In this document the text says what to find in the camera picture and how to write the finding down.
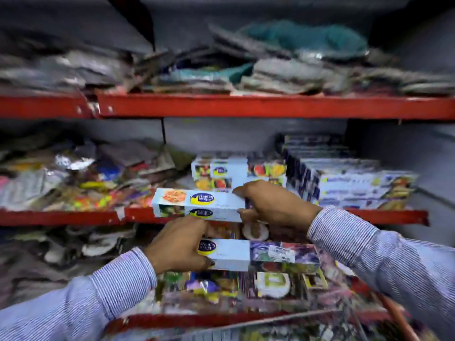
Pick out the red basket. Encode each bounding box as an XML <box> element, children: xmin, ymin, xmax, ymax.
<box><xmin>350</xmin><ymin>278</ymin><xmax>427</xmax><ymax>341</ymax></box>

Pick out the person's right forearm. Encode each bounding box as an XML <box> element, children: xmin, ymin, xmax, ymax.
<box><xmin>307</xmin><ymin>205</ymin><xmax>455</xmax><ymax>341</ymax></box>

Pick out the pile of grey-teal packets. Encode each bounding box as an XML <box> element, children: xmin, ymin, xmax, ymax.
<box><xmin>137</xmin><ymin>25</ymin><xmax>455</xmax><ymax>97</ymax></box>

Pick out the small stack of fruit-print boxes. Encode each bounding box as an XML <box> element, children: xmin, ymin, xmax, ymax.
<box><xmin>191</xmin><ymin>155</ymin><xmax>288</xmax><ymax>193</ymax></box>

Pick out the red metal shelf rack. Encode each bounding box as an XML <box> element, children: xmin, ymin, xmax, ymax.
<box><xmin>0</xmin><ymin>91</ymin><xmax>455</xmax><ymax>336</ymax></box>

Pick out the pile of white-grey packets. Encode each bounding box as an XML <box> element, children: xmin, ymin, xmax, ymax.
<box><xmin>0</xmin><ymin>224</ymin><xmax>146</xmax><ymax>309</ymax></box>

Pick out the pile of bright printed packets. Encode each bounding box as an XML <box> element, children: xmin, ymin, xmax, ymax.
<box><xmin>121</xmin><ymin>221</ymin><xmax>359</xmax><ymax>316</ymax></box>

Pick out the pile of grey plastic packets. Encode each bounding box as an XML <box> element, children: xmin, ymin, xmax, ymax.
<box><xmin>0</xmin><ymin>30</ymin><xmax>143</xmax><ymax>94</ymax></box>

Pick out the white box with purple end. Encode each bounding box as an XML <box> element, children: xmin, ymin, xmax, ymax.
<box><xmin>197</xmin><ymin>238</ymin><xmax>321</xmax><ymax>275</ymax></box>

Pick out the pile of colourful foil packets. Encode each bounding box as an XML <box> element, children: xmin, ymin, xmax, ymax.
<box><xmin>0</xmin><ymin>133</ymin><xmax>195</xmax><ymax>212</ymax></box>

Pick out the person's right hand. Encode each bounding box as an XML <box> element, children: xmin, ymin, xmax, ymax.
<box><xmin>232</xmin><ymin>180</ymin><xmax>323</xmax><ymax>233</ymax></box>

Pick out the teal mesh scrubber bundle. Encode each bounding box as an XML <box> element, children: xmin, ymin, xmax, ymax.
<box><xmin>239</xmin><ymin>20</ymin><xmax>369</xmax><ymax>55</ymax></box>

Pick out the white box with orange food print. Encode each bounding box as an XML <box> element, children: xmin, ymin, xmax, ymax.
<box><xmin>152</xmin><ymin>188</ymin><xmax>250</xmax><ymax>223</ymax></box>

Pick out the person's left forearm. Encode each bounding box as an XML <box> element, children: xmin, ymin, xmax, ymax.
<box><xmin>0</xmin><ymin>247</ymin><xmax>158</xmax><ymax>341</ymax></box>

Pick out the large stack of white-blue boxes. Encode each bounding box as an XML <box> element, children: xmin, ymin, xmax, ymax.
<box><xmin>277</xmin><ymin>133</ymin><xmax>419</xmax><ymax>211</ymax></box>

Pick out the person's left hand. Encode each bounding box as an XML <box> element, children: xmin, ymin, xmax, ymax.
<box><xmin>144</xmin><ymin>216</ymin><xmax>220</xmax><ymax>275</ymax></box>

